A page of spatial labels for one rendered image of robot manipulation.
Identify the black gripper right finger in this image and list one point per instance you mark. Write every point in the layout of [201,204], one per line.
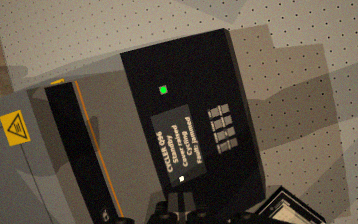
[191,215]

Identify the beige pcr plate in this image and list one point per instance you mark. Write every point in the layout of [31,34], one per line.
[284,212]

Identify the grey flat base plate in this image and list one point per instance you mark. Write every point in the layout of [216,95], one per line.
[298,61]

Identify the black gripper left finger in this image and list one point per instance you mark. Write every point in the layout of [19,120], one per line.
[173,216]

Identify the black thermal cycler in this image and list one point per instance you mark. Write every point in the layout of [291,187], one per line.
[128,130]

